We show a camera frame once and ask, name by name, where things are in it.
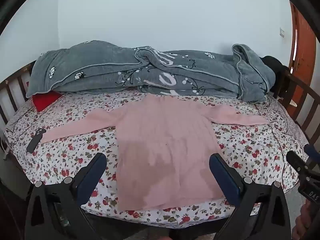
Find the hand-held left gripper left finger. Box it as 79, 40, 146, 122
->
25, 152, 107, 240

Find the white cable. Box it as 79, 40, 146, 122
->
0, 135, 13, 161

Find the wooden bed frame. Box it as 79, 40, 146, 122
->
0, 60, 320, 233

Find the pink knit sweater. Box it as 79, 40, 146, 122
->
41, 94, 268, 210

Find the orange wooden door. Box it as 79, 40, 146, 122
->
290, 1, 318, 98

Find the person's right hand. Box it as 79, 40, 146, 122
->
292, 202, 313, 240

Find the grey floral blanket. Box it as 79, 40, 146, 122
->
26, 40, 276, 103

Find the red cloth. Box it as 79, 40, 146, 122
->
32, 91, 62, 112

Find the floral bed sheet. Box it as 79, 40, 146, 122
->
5, 90, 310, 229

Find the black cloth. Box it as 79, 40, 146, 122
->
260, 56, 288, 93

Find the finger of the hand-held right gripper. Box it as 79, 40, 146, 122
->
286, 151, 311, 178
304, 144, 320, 161

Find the black remote control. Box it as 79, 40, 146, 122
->
26, 128, 46, 153

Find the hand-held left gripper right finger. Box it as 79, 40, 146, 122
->
209, 153, 292, 240

